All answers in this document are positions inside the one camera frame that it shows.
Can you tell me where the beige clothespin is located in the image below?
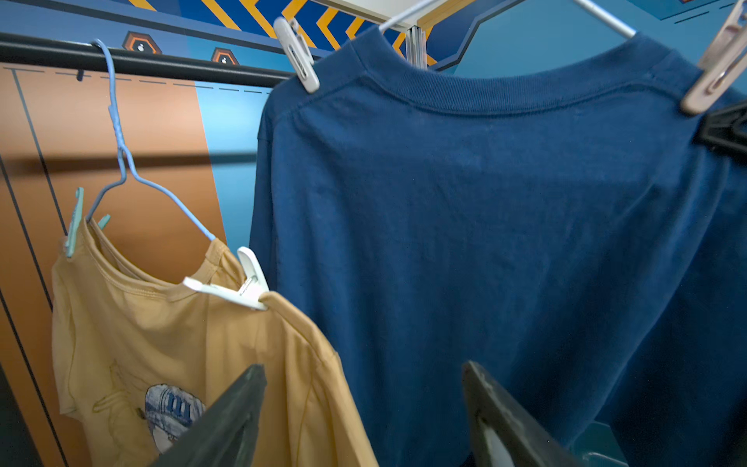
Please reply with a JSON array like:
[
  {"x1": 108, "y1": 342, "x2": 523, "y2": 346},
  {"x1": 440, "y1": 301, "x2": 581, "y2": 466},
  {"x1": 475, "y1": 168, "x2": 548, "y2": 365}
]
[{"x1": 274, "y1": 17, "x2": 320, "y2": 93}]

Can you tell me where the navy blue t-shirt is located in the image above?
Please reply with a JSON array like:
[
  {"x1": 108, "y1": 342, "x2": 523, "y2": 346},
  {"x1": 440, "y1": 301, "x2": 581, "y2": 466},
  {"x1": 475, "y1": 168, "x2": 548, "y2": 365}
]
[{"x1": 250, "y1": 28, "x2": 746, "y2": 466}]

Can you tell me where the black clothes rack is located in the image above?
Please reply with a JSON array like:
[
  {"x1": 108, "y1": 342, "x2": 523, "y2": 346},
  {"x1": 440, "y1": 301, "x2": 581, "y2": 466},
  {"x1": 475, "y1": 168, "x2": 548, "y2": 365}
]
[{"x1": 1, "y1": 33, "x2": 291, "y2": 88}]

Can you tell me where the yellow printed t-shirt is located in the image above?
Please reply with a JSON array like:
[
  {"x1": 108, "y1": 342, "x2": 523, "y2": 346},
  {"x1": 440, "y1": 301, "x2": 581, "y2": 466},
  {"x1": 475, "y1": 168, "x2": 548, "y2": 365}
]
[{"x1": 52, "y1": 224, "x2": 377, "y2": 466}]

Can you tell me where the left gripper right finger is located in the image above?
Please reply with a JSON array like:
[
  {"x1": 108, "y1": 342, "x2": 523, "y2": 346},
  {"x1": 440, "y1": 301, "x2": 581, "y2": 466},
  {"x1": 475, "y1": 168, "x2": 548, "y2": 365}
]
[{"x1": 462, "y1": 361, "x2": 582, "y2": 467}]

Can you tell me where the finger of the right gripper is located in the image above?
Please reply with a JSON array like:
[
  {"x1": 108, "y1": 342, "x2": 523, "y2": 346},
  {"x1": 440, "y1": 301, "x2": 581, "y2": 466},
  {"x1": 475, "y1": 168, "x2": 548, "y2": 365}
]
[{"x1": 694, "y1": 100, "x2": 746, "y2": 156}]

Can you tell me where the white clothespin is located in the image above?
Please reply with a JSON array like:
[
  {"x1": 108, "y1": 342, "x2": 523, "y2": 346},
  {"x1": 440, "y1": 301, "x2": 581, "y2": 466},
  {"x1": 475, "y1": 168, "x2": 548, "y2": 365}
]
[{"x1": 182, "y1": 246, "x2": 272, "y2": 311}]

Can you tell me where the pale green clothespin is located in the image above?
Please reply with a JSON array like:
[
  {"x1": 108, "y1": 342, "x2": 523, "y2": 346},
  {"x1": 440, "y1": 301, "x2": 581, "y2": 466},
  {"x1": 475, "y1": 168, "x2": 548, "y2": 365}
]
[{"x1": 64, "y1": 186, "x2": 111, "y2": 258}]

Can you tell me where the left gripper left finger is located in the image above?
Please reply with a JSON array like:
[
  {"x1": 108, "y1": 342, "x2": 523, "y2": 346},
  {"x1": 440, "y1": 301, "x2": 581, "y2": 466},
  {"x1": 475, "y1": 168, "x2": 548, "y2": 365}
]
[{"x1": 148, "y1": 365, "x2": 268, "y2": 466}]

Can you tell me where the light pink clothespin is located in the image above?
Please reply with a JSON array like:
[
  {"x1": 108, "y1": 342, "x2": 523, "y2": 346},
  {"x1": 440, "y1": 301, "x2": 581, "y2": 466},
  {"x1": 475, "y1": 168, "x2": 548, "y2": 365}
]
[{"x1": 680, "y1": 0, "x2": 746, "y2": 116}]

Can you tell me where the teal plastic tub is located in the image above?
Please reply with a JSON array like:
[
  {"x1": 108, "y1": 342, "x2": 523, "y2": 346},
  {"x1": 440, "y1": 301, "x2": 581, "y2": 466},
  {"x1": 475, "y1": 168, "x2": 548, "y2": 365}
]
[{"x1": 570, "y1": 421, "x2": 628, "y2": 467}]

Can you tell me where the white wire hanger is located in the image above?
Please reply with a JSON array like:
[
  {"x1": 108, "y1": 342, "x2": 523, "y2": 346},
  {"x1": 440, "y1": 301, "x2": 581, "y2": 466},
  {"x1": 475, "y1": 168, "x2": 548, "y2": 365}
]
[
  {"x1": 379, "y1": 0, "x2": 637, "y2": 39},
  {"x1": 86, "y1": 39, "x2": 217, "y2": 241}
]

